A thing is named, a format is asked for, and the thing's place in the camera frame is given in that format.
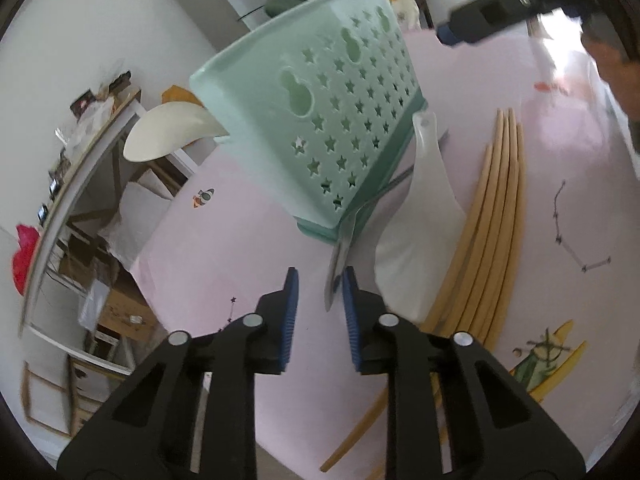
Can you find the metal spoon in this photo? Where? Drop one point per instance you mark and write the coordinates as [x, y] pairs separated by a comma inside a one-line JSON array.
[[395, 180], [336, 270]]

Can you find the red plastic bag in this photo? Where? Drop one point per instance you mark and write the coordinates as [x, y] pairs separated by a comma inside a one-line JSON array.
[[25, 260]]

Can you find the white side table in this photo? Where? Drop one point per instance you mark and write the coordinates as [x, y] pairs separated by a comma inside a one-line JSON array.
[[56, 207]]

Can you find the white scalloped rice paddle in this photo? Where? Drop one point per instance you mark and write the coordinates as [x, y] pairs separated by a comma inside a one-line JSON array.
[[165, 130]]

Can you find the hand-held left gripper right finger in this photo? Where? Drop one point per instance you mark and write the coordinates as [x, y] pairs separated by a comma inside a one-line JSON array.
[[350, 310]]

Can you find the brown cardboard box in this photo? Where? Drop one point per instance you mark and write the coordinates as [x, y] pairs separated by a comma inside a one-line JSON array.
[[125, 310]]

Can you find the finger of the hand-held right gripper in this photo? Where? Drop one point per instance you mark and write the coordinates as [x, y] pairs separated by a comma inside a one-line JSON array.
[[490, 12]]

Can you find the green plastic utensil holder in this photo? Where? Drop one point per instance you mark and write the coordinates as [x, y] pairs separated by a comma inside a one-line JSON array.
[[350, 85]]

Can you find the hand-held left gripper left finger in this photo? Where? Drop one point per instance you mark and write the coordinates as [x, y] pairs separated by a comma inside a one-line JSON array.
[[291, 310]]

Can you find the white and yellow rice bag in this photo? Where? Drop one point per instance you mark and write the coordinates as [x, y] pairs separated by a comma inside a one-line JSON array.
[[406, 10]]

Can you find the person's right hand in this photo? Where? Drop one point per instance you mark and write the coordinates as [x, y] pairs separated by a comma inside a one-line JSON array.
[[617, 80]]

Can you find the yellow plastic bag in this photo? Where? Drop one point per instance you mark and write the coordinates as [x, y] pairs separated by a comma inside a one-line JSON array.
[[177, 94]]

